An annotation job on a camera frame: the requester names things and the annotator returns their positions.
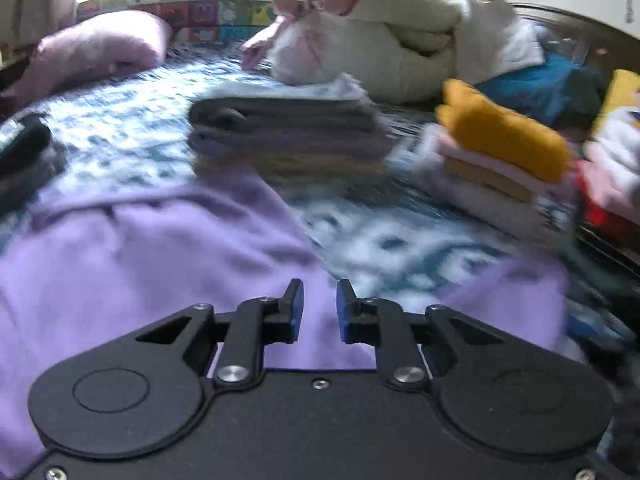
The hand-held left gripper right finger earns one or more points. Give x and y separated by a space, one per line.
342 312

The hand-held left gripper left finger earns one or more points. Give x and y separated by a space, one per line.
297 310

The purple sweater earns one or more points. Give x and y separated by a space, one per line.
125 270

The white fleece folded garment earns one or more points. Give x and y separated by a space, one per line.
490 210

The pale yellow folded garment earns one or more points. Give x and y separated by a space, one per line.
485 180

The pink folded garment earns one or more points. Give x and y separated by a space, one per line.
465 157

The light grey folded garment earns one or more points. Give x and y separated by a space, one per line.
325 88

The pink white garment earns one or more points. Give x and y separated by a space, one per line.
300 55

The blue white patterned quilt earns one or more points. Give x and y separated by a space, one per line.
125 120

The cream comforter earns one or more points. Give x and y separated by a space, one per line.
410 50

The bright red garment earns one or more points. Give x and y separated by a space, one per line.
600 215

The dark grey folded garment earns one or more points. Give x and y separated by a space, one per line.
30 182

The teal blanket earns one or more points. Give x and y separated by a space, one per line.
540 85

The colourful foam mat panel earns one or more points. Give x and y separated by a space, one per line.
200 10

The lilac pillow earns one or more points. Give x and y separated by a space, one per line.
100 45

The yellow white cloth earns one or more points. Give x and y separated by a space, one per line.
625 100

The dark wooden bed frame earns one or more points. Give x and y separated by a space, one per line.
600 40

